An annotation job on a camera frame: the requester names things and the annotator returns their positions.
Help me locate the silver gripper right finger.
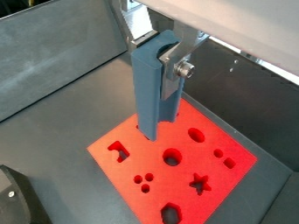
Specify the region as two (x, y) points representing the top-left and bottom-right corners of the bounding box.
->
(159, 22), (210, 100)

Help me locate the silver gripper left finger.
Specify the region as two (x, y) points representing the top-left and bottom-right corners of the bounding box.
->
(120, 0), (158, 47)

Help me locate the red shape-sorting block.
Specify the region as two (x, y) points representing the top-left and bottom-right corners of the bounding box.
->
(88, 101), (258, 224)

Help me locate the black curved holder bracket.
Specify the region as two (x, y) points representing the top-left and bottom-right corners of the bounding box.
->
(0, 164), (52, 224)

